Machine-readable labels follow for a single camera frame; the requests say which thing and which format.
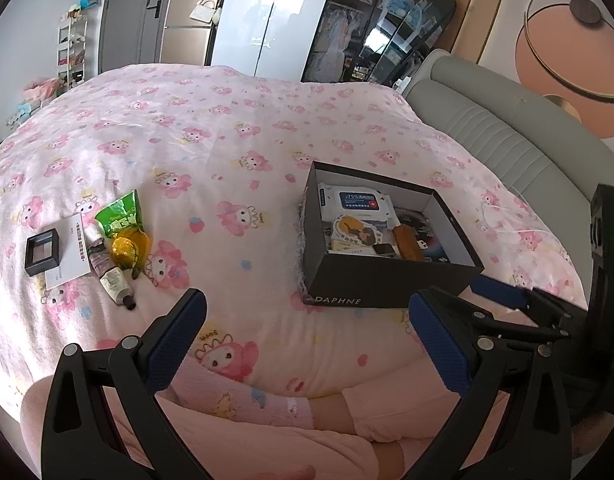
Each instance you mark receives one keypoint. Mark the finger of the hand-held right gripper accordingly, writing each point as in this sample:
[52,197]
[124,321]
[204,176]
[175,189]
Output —
[527,330]
[497,290]

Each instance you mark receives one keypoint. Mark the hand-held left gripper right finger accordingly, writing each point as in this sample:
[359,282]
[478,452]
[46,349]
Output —
[439,345]

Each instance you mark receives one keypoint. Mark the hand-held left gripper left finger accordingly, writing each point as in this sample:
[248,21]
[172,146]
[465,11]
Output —
[179,340]

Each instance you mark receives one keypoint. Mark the black cardboard box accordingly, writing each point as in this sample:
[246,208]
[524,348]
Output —
[387,280]

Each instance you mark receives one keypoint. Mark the white tube black cap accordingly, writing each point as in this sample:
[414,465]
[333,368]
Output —
[114,282]

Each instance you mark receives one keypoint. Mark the yellow snack packet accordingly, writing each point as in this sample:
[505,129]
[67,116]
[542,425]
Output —
[129,250]

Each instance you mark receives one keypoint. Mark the pink cream tube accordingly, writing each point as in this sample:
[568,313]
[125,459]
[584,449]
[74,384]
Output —
[99,257]

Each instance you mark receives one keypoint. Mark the green snack packet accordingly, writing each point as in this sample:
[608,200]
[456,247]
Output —
[119,212]

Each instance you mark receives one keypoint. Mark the small black square box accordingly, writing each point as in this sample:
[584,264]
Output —
[32,260]

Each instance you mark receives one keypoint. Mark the wooden comb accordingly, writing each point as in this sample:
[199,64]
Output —
[409,242]

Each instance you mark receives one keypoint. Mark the person's legs in pink pajamas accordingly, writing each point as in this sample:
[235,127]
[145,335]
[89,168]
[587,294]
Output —
[237,450]

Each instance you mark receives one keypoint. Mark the white paper card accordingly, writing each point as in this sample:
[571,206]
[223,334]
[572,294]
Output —
[72,270]

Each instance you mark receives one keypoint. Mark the cartoon sticker card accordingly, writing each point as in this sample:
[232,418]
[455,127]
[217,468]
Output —
[354,232]

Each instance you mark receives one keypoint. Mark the white wet wipes pack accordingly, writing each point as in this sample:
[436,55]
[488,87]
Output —
[359,202]

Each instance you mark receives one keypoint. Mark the grey padded headboard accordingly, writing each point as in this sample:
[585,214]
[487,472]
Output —
[487,110]

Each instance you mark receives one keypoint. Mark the pink printed blanket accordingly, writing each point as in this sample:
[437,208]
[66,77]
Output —
[237,125]

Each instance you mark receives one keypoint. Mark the standing oval mirror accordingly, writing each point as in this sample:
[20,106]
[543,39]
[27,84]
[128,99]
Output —
[427,25]

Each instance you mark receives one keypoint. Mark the pile of pink plush toys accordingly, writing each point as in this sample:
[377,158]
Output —
[37,90]

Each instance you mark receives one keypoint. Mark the blue plush toy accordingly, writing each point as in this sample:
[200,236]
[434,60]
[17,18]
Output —
[399,2]

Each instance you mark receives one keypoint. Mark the beige cabinet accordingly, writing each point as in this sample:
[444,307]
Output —
[187,35]

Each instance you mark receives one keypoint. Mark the black glass display cabinet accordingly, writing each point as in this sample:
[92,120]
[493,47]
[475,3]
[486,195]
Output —
[347,20]

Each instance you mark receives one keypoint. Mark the white shelf rack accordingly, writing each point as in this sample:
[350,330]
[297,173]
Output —
[72,45]

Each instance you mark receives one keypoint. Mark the grey wardrobe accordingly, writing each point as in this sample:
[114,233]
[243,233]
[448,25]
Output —
[132,10]

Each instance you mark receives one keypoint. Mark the white handbag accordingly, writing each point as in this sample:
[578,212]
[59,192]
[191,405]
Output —
[204,7]

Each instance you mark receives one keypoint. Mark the white wardrobe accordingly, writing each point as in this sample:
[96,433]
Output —
[267,15]

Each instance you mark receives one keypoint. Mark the round wall decoration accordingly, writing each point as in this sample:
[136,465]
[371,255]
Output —
[577,35]

